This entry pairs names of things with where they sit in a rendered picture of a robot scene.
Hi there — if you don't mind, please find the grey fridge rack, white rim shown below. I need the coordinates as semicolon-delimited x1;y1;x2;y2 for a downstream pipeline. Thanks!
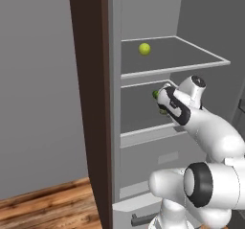
120;79;189;139
121;34;232;80

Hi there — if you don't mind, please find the green cucumber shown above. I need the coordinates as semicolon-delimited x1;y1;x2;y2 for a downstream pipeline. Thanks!
152;90;169;116

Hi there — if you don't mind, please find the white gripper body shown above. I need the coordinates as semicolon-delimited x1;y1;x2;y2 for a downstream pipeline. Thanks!
157;82;176;113

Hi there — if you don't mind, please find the dark grey drawer handle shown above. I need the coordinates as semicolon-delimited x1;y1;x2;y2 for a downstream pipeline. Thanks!
130;212;160;228

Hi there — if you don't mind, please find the grey fridge crisper drawer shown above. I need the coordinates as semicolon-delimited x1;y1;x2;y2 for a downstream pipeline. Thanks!
119;135;209;200

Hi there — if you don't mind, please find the grey fridge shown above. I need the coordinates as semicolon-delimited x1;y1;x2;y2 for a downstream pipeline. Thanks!
107;0;245;229

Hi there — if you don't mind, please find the yellow-green round fruit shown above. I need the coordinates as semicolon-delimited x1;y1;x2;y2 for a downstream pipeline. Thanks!
138;42;152;57

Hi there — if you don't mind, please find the brown fridge side panel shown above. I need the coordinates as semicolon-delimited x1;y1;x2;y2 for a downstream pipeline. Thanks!
67;0;114;229

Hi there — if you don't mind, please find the grey freezer drawer front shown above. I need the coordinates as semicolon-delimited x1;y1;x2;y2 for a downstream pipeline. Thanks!
111;195;167;229

